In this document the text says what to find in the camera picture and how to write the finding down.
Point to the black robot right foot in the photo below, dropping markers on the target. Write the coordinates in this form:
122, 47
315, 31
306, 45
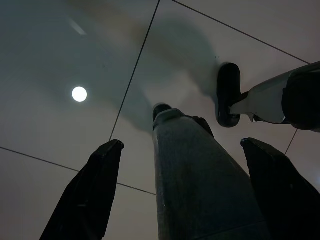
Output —
227, 82

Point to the black robot foot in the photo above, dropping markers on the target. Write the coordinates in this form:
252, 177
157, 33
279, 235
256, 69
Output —
161, 108
227, 82

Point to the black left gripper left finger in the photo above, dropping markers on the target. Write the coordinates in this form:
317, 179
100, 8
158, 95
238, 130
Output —
92, 195

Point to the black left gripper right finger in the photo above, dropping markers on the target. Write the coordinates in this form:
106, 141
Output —
282, 200

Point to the black robot left foot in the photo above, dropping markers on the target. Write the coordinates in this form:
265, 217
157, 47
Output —
161, 108

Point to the grey robot right leg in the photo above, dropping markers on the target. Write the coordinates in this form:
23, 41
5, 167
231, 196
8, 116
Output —
267, 100

